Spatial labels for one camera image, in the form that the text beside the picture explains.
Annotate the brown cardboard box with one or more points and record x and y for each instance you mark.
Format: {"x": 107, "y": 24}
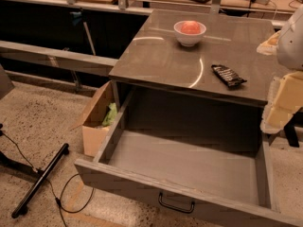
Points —
{"x": 91, "y": 118}

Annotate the red apple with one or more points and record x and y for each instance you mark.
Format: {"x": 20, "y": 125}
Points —
{"x": 190, "y": 27}

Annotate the green plastic bag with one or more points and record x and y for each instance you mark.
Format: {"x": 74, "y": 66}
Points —
{"x": 110, "y": 115}

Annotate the grey drawer cabinet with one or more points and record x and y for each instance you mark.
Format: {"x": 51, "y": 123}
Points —
{"x": 167, "y": 93}

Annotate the grey top drawer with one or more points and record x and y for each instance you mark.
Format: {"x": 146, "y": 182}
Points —
{"x": 229, "y": 188}

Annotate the black snack packet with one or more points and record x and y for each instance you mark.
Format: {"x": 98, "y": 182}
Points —
{"x": 229, "y": 77}

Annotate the black top drawer handle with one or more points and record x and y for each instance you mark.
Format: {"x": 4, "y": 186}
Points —
{"x": 175, "y": 205}

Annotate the grey metal rail beam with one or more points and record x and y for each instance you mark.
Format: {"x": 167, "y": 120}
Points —
{"x": 95, "y": 65}

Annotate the black stand leg bar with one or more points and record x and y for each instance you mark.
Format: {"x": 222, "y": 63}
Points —
{"x": 21, "y": 208}

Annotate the padded gripper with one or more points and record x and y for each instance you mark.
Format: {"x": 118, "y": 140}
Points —
{"x": 291, "y": 44}

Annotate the white ceramic bowl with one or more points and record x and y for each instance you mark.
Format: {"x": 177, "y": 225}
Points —
{"x": 188, "y": 39}

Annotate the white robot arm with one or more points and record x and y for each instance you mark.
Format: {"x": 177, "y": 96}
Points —
{"x": 295, "y": 25}

